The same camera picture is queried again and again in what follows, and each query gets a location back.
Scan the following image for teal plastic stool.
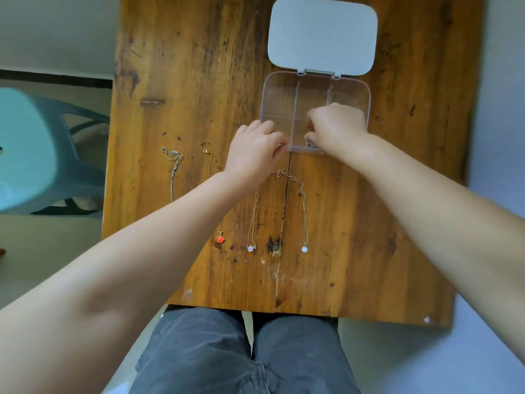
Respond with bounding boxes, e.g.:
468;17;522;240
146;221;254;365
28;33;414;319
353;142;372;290
0;87;111;220

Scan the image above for silver chain necklace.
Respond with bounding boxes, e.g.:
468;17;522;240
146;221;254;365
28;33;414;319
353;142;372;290
162;146;185;204

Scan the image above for person's right forearm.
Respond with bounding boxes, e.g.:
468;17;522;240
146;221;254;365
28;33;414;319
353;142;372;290
341;134;525;363

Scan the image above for necklace white bead pendant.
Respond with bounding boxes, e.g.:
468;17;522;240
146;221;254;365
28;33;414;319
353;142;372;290
271;169;309;254

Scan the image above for dark grey trousers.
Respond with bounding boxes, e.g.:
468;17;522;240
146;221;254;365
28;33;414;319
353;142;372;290
130;305;362;394

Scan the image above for gold necklace red pendant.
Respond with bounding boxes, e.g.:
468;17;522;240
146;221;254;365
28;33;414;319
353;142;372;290
199;140;227;245

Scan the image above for person's right hand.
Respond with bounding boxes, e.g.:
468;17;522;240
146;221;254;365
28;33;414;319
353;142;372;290
305;103;371;160

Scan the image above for clear organizer box grey lid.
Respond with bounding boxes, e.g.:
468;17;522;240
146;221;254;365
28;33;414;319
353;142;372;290
260;0;379;155

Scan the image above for person's left hand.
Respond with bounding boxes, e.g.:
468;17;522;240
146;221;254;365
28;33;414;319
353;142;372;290
223;120;289;189

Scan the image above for necklace white flower pendant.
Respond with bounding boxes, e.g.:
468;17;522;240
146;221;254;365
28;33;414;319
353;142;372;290
245;191;261;253

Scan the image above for person's left forearm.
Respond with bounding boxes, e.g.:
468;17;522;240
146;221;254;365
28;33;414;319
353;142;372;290
0;171;252;394

